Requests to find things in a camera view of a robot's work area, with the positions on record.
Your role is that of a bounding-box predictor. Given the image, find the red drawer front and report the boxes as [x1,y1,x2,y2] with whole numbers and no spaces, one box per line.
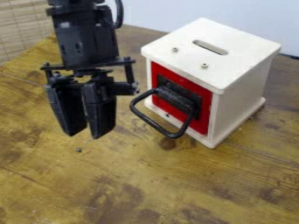
[151,62,212,135]

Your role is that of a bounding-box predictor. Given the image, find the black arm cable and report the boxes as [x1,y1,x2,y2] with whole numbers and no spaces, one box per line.
[112,0,125,30]

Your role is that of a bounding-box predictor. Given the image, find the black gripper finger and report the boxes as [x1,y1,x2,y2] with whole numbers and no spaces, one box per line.
[81,81,117,139]
[45,84,88,137]

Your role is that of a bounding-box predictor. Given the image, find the white wooden box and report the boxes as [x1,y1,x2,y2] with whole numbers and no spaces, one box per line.
[141,18,280,148]

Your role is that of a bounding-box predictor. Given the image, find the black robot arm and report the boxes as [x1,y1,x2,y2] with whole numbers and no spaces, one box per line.
[41,0,136,139]

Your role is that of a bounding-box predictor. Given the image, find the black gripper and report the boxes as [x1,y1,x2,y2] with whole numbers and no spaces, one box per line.
[41,5,137,95]

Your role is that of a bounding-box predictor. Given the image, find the black metal drawer handle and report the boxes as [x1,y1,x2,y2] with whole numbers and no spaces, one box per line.
[128,84,200,139]

